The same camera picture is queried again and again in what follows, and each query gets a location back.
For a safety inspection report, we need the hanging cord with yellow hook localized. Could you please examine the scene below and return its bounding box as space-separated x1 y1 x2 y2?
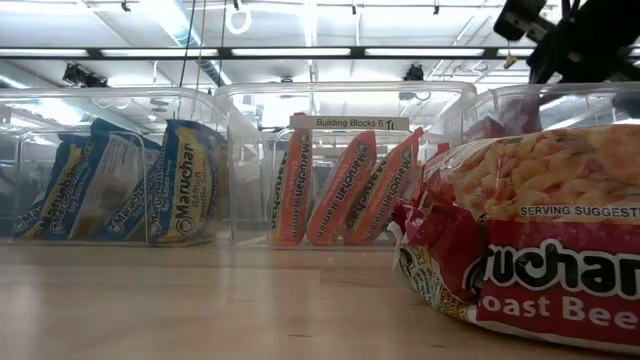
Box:
502 39 520 70

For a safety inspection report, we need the blue Maruchan noodle pack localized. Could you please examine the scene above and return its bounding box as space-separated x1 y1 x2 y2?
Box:
146 118 229 245
67 117 164 242
12 132 94 240

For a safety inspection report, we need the silver ventilation duct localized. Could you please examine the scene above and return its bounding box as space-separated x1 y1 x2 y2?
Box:
144 0 234 89

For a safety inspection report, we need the white hanging ring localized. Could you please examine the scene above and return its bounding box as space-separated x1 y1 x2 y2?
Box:
223 3 253 36

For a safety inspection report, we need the clear plastic bin with label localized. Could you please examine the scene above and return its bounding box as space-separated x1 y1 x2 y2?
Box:
213 81 479 250

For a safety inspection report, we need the hanging black cable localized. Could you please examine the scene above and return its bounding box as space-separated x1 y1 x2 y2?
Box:
177 0 197 94

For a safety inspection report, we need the black overhead frame beam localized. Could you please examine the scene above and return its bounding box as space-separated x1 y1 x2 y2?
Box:
0 45 534 62

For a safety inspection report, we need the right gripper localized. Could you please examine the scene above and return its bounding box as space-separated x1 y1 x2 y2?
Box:
527 0 640 120

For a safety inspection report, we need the red Maruchan noodle pack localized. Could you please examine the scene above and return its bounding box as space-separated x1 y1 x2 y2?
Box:
382 122 640 354
464 95 545 144

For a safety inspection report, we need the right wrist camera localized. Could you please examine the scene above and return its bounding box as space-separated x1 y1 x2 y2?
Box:
492 0 557 45

